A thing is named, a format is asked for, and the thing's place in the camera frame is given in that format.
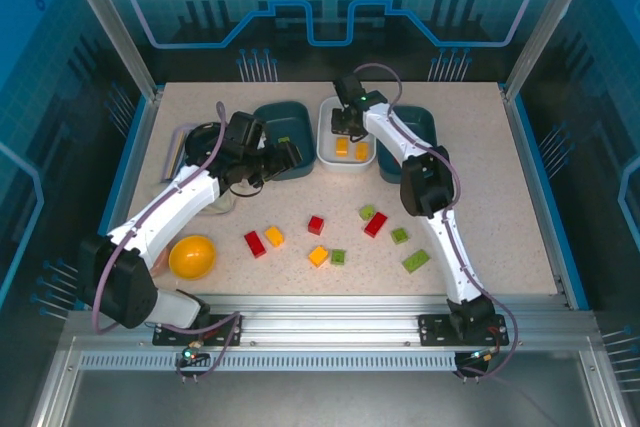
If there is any long red lego brick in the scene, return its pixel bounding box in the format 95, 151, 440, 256
363, 211, 389, 239
243, 230, 268, 259

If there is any white plastic bin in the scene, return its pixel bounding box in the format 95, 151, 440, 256
316, 95, 379, 174

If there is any teal plastic bin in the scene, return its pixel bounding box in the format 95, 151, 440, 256
252, 100, 317, 181
377, 104, 439, 184

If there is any grey rectangular tray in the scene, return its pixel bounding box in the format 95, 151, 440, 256
158, 122, 201, 184

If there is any yellow plastic bowl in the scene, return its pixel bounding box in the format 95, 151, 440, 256
168, 234, 218, 281

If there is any blue table edge strip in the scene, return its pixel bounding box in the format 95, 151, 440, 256
97, 94, 151, 238
514, 91, 589, 311

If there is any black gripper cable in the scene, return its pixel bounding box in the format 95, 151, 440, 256
227, 181, 264, 199

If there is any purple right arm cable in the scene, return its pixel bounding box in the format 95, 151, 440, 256
354, 62, 519, 378

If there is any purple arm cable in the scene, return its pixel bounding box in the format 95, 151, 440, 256
92, 101, 241, 336
354, 62, 519, 378

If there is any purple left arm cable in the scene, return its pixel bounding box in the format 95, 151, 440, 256
92, 101, 241, 336

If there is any aluminium front frame rail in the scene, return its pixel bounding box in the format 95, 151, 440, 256
62, 294, 601, 353

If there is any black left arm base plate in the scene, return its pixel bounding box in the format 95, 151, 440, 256
152, 314, 242, 348

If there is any aluminium frame post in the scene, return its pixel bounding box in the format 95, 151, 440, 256
502, 0, 596, 98
57, 0, 164, 98

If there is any slotted aluminium cable tray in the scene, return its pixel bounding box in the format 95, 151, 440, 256
77, 352, 461, 371

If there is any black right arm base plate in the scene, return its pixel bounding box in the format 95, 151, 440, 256
418, 314, 510, 348

